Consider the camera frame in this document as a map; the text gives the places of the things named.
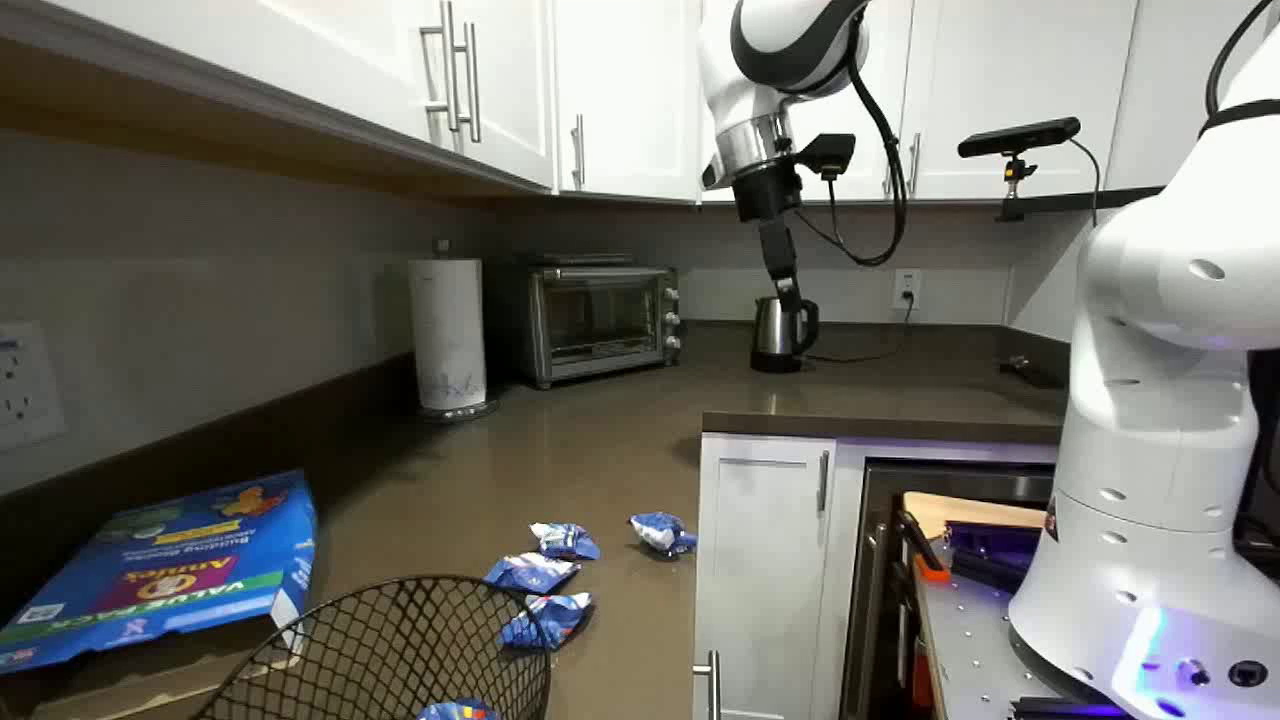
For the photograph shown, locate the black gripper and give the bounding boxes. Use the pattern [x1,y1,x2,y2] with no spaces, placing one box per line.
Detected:
[727,156,808,299]

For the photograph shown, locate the blue sachet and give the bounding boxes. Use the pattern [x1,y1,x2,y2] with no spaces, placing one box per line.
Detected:
[482,547,584,602]
[623,509,700,565]
[524,517,603,565]
[498,588,599,655]
[412,695,500,720]

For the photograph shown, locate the steel electric kettle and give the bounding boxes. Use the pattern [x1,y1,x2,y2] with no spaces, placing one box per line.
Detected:
[750,294,824,376]

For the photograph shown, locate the silver toaster oven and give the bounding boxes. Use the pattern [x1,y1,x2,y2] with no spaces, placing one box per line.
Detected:
[511,258,687,391]

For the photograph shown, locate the white upper cabinets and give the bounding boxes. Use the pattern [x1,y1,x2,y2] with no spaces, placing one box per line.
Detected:
[0,0,710,209]
[781,0,1280,209]

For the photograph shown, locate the tan wooden board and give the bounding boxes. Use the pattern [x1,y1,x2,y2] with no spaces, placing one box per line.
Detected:
[899,490,1053,543]

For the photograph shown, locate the white lower cabinet door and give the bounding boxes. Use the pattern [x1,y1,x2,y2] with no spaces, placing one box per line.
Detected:
[694,432,843,720]

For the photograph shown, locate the white paper towel roll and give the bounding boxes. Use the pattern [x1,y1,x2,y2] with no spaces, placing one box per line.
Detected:
[404,242,493,426]

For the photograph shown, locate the dark built-in appliance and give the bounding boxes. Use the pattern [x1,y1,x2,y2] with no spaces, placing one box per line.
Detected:
[843,452,1065,720]

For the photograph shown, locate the perforated metal robot table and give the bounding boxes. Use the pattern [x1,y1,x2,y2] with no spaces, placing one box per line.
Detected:
[918,572,1115,720]

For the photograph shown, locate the blue snack box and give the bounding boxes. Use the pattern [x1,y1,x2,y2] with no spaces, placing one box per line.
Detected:
[0,463,324,682]

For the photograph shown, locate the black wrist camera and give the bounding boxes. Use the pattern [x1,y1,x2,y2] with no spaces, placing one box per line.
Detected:
[791,128,861,184]

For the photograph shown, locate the black camera on tripod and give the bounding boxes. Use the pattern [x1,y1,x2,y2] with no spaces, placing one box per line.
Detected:
[951,114,1088,228]

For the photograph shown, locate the orange handled black tool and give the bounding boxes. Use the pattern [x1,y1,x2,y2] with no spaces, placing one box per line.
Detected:
[906,520,961,591]

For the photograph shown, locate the silver drawer handle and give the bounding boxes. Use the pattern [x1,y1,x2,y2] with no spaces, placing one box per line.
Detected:
[687,650,727,720]

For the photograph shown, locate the black wire mesh basket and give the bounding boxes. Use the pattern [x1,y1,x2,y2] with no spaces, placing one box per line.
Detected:
[189,572,555,720]

